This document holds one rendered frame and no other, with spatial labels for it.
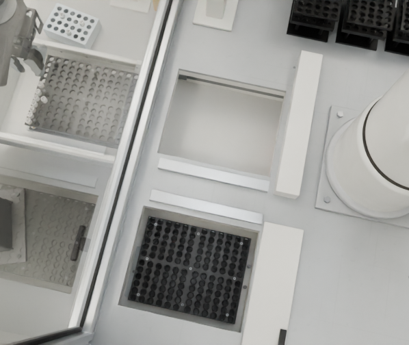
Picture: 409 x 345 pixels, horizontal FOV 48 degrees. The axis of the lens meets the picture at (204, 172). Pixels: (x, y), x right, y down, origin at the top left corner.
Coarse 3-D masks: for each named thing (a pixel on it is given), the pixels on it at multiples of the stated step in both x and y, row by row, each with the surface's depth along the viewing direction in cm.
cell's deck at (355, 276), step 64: (192, 0) 107; (256, 0) 107; (192, 64) 103; (256, 64) 103; (384, 64) 104; (320, 128) 99; (192, 192) 95; (256, 192) 95; (128, 256) 91; (256, 256) 92; (320, 256) 92; (384, 256) 93; (128, 320) 88; (320, 320) 89; (384, 320) 89
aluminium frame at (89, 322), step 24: (168, 24) 100; (168, 48) 100; (144, 96) 95; (144, 120) 94; (144, 144) 96; (120, 192) 90; (120, 216) 89; (96, 288) 85; (96, 312) 85; (48, 336) 64; (72, 336) 74
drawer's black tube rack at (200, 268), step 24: (168, 240) 97; (192, 240) 97; (216, 240) 97; (240, 240) 97; (168, 264) 96; (192, 264) 96; (216, 264) 99; (240, 264) 96; (144, 288) 94; (168, 288) 94; (192, 288) 98; (216, 288) 95; (240, 288) 95; (192, 312) 93; (216, 312) 93
